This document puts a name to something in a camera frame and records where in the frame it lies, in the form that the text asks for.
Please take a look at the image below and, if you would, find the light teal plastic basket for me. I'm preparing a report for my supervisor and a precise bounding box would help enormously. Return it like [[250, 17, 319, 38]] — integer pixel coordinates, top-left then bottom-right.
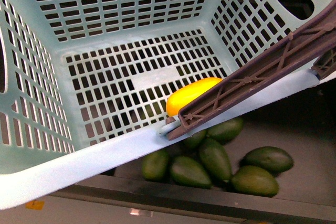
[[0, 0, 336, 211]]

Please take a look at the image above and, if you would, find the yellow mango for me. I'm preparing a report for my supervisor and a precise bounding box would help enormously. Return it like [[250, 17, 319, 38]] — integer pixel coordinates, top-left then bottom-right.
[[166, 77, 222, 116]]

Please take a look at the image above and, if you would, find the green avocado under rim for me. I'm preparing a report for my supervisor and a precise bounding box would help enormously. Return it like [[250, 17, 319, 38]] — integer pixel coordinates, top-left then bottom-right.
[[207, 116, 244, 144]]

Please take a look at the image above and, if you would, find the green avocado front right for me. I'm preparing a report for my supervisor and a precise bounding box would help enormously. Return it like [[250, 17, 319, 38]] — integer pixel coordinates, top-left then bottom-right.
[[230, 165, 279, 197]]

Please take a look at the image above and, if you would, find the green avocado upper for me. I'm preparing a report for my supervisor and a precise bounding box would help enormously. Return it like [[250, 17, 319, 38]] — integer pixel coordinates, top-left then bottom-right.
[[182, 130, 207, 150]]

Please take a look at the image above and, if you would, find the green avocado far right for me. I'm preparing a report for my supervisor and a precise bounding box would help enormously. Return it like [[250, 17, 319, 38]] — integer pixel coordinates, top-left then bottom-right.
[[241, 146, 294, 174]]

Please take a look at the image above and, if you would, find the brown basket handle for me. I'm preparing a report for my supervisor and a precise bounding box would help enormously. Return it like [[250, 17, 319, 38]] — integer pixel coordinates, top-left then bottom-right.
[[167, 1, 335, 140]]

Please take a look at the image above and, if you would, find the green avocado centre left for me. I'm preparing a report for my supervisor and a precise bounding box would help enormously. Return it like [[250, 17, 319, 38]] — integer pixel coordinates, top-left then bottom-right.
[[170, 156, 212, 189]]

